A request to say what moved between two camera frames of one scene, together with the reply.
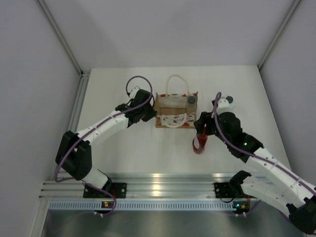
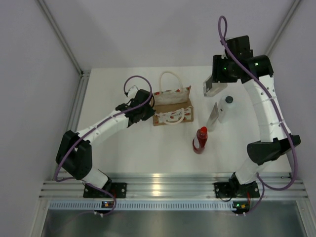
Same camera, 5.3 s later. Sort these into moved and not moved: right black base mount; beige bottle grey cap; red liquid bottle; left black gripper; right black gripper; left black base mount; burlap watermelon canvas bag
Moved: burlap watermelon canvas bag; beige bottle grey cap; right black gripper
Not moved: right black base mount; left black base mount; left black gripper; red liquid bottle
